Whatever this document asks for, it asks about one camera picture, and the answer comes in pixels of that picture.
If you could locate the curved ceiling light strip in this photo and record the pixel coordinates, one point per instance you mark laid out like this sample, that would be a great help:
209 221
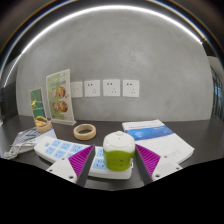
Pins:
110 6

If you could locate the tall green menu stand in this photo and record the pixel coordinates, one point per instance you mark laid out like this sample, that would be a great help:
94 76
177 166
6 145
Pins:
59 96

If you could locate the white book with blue band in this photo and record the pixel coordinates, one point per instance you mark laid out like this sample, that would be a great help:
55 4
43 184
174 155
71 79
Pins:
166 143

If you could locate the small yellow green sign stand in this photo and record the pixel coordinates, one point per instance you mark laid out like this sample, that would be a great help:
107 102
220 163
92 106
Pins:
36 101

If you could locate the white wall socket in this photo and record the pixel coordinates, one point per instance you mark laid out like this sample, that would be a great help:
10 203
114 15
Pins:
76 89
92 88
111 87
130 88

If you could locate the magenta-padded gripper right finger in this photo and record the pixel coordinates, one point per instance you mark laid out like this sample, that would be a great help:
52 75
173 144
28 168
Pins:
165 165

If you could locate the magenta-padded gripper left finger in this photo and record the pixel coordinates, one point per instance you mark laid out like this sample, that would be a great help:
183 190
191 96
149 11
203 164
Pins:
63 166

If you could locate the beige tape roll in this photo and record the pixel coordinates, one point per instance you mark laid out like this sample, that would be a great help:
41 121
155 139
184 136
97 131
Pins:
76 132

